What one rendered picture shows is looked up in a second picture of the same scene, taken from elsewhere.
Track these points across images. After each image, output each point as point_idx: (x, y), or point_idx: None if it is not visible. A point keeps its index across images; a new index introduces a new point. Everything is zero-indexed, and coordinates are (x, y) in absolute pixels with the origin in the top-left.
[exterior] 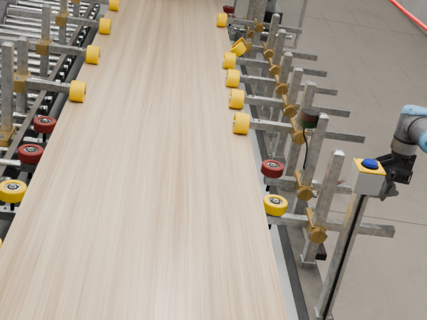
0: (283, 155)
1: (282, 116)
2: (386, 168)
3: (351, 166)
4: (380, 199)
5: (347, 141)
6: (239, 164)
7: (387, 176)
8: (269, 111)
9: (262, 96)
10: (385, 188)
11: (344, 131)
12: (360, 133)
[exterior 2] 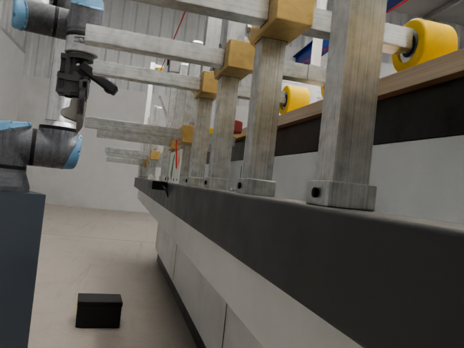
0: (206, 177)
1: (237, 89)
2: (88, 85)
3: (186, 63)
4: (79, 130)
5: (121, 79)
6: None
7: (88, 94)
8: (315, 179)
9: (295, 62)
10: (85, 110)
11: (130, 65)
12: (100, 61)
